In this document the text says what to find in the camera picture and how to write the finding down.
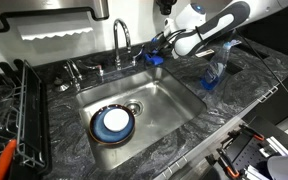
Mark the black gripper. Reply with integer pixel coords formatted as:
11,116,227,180
148,32,170,55

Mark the stainless steel sink basin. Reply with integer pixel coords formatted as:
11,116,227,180
76,68,206,170

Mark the large blue dish soap bottle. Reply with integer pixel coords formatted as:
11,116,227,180
200,39,241,90

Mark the chrome side sprayer faucet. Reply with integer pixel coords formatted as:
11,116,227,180
63,59,82,92

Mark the blue ceramic plate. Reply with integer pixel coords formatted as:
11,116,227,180
89,104,135,145

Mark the black cart with orange clamps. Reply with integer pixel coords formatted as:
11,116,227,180
202,117,288,180

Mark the blue sponge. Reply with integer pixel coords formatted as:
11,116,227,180
145,54,164,65

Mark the orange utensil handle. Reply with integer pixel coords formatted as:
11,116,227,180
0,139,17,180

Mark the steel paper towel dispenser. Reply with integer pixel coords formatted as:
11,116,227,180
0,0,110,33

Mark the black power cable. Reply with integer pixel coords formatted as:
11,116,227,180
235,29,288,113

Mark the sink drain strainer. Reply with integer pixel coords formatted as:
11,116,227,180
124,99,143,116

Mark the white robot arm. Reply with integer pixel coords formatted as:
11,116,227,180
149,0,288,58

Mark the white bowl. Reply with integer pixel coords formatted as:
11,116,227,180
103,109,129,132

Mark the black wall soap dispenser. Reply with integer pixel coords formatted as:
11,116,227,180
155,0,177,15

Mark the chrome gooseneck faucet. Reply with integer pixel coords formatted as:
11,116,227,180
112,18,133,70

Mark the black dish drying rack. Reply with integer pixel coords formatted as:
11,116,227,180
0,59,52,180

